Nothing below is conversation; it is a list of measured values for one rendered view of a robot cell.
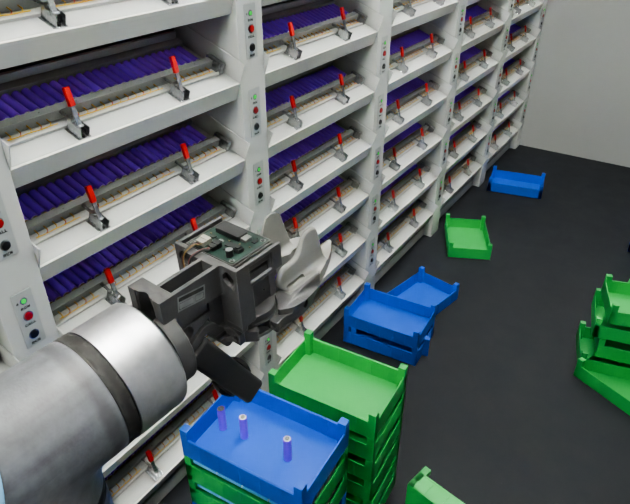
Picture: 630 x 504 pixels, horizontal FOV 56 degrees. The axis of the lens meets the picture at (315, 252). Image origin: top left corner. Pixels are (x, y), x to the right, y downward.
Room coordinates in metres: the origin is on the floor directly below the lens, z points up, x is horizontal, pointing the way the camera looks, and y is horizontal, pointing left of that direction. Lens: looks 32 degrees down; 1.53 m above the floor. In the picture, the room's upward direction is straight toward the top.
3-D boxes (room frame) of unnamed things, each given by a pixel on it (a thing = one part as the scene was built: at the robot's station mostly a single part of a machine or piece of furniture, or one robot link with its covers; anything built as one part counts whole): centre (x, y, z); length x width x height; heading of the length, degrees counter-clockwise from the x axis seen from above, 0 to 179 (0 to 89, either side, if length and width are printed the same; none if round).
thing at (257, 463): (0.86, 0.11, 0.52); 0.30 x 0.20 x 0.08; 60
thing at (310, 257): (0.46, 0.01, 1.24); 0.09 x 0.03 x 0.06; 139
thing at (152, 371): (0.33, 0.14, 1.23); 0.10 x 0.05 x 0.09; 52
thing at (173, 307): (0.39, 0.09, 1.24); 0.12 x 0.08 x 0.09; 142
